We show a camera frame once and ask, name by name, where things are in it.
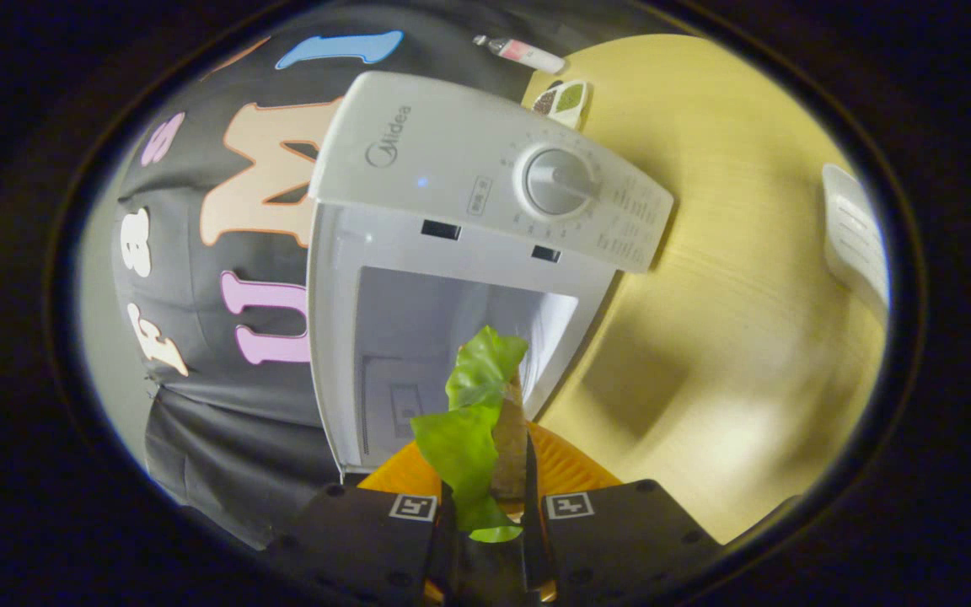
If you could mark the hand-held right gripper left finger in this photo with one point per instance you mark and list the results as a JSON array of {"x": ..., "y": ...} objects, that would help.
[{"x": 351, "y": 531}]

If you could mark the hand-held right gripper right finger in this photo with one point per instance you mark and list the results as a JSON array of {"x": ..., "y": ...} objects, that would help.
[{"x": 534, "y": 539}]

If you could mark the lettuce sandwich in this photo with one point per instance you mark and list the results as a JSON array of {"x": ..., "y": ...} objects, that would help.
[{"x": 464, "y": 438}]

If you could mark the white microwave oven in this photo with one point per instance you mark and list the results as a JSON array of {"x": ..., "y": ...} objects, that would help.
[{"x": 435, "y": 152}]

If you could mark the white divided sauce dish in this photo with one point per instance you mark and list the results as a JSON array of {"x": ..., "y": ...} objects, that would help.
[{"x": 565, "y": 99}]

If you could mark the white ribbed plastic tray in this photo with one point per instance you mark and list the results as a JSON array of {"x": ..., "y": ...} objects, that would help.
[{"x": 856, "y": 236}]

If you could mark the clear bottle pink label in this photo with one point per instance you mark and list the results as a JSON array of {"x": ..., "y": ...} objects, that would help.
[{"x": 528, "y": 54}]

